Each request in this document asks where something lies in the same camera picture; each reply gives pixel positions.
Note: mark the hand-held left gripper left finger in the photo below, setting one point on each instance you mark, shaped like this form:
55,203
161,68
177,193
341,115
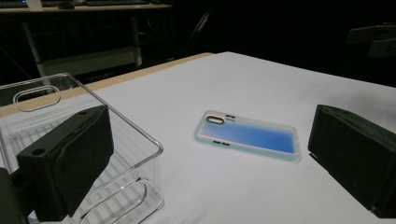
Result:
71,161

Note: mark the black keyboard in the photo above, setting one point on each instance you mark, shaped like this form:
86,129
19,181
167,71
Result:
115,2

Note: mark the clear plastic storage bin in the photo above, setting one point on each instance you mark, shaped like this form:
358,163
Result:
137,174

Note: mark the blue translucent phone case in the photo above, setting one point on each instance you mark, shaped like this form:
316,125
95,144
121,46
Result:
249,137

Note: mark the desk with white legs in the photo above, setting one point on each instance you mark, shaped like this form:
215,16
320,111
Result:
90,63

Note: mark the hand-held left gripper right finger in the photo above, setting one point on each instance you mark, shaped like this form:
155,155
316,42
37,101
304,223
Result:
355,155

